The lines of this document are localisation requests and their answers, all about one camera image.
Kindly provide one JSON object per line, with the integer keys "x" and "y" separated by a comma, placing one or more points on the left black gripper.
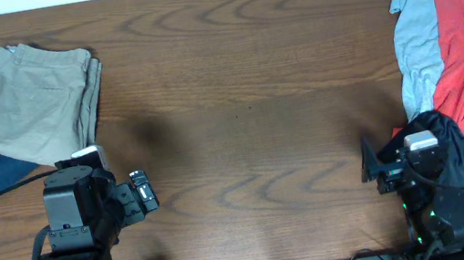
{"x": 133, "y": 207}

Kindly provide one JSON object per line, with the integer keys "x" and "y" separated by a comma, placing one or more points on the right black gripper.
{"x": 389, "y": 173}

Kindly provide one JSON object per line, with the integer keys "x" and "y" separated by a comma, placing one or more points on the khaki beige shorts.
{"x": 48, "y": 103}

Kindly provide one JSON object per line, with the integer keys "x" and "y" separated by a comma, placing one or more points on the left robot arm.
{"x": 86, "y": 209}

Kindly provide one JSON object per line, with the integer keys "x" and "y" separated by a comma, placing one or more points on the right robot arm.
{"x": 434, "y": 213}

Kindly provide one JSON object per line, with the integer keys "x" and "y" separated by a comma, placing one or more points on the light blue grey garment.
{"x": 418, "y": 54}

